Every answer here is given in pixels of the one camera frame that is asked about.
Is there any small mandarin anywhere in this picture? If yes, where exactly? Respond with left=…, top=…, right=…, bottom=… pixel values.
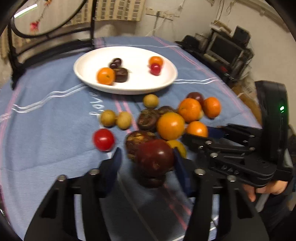
left=186, top=121, right=208, bottom=138

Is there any yellow tomato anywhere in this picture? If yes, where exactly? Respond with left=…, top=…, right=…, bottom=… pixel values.
left=167, top=140, right=187, bottom=158

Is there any large mandarin orange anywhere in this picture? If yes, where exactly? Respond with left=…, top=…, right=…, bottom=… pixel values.
left=177, top=98, right=202, bottom=123

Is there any orange tomato fruit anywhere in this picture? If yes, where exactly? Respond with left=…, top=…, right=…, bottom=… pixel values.
left=157, top=112, right=185, bottom=141

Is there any dark purple plum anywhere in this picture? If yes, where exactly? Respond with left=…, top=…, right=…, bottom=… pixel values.
left=186, top=92, right=204, bottom=105

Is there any dark red plum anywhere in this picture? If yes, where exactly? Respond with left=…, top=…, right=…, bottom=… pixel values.
left=135, top=139, right=174, bottom=177

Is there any red cherry tomato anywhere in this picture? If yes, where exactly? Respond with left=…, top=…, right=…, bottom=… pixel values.
left=92, top=128, right=115, bottom=152
left=150, top=63, right=162, bottom=76

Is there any small orange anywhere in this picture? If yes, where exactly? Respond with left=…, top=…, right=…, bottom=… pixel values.
left=96, top=67, right=115, bottom=85
left=149, top=56, right=164, bottom=67

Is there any right hand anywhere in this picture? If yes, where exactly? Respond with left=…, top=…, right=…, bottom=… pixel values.
left=242, top=180, right=288, bottom=202

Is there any mandarin orange far right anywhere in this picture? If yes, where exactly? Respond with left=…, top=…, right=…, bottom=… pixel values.
left=203, top=97, right=221, bottom=119

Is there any brown water chestnut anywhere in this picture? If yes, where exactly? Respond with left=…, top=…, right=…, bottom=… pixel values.
left=125, top=130, right=158, bottom=162
left=137, top=108, right=160, bottom=132

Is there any yellow longan top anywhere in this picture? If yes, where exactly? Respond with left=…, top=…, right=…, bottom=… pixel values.
left=143, top=94, right=159, bottom=108

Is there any yellow longan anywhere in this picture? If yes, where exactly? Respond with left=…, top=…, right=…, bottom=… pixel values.
left=143, top=94, right=159, bottom=108
left=116, top=111, right=132, bottom=130
left=100, top=109, right=117, bottom=128

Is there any computer monitor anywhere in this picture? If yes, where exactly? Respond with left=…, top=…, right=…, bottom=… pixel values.
left=205, top=32, right=243, bottom=66

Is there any black speaker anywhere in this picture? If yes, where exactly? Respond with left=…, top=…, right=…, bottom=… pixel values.
left=232, top=26, right=251, bottom=48

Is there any blue striped tablecloth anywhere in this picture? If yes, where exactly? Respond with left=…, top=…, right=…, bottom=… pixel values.
left=1, top=37, right=259, bottom=240

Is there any white oval plate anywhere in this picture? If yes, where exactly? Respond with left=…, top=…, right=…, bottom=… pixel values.
left=73, top=46, right=178, bottom=95

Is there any black hat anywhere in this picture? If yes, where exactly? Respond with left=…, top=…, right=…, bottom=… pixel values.
left=175, top=35, right=201, bottom=50

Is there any dark water chestnut on plate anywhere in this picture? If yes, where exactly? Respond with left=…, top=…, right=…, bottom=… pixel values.
left=114, top=67, right=128, bottom=83

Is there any dark cherry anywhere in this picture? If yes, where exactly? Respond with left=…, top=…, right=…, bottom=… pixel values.
left=112, top=58, right=122, bottom=67
left=109, top=62, right=119, bottom=69

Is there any beige checked curtain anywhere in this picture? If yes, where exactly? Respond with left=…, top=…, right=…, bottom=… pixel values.
left=1, top=1, right=145, bottom=59

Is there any round embroidered screen stand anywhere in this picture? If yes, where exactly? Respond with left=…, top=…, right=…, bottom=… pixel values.
left=1, top=0, right=97, bottom=89

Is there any wall power strip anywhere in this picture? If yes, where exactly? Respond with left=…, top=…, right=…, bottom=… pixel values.
left=145, top=7, right=180, bottom=21

